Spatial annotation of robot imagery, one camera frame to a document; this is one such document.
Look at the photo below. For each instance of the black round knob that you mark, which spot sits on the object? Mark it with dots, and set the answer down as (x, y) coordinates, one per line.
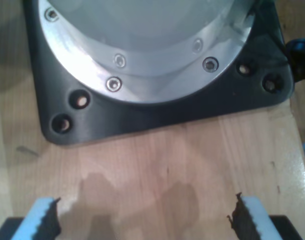
(301, 62)

